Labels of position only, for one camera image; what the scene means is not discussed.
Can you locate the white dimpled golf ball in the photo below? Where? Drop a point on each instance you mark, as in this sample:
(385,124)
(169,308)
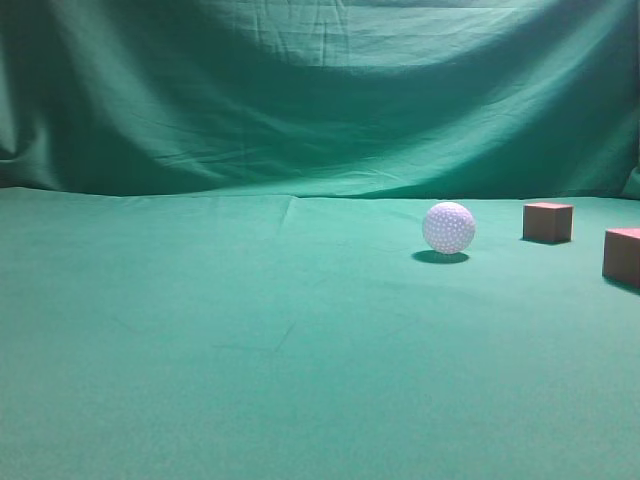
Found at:
(448,228)

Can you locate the reddish brown cube block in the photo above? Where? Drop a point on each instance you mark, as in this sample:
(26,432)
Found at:
(621,256)

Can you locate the green cloth backdrop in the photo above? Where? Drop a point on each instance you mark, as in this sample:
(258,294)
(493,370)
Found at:
(212,258)

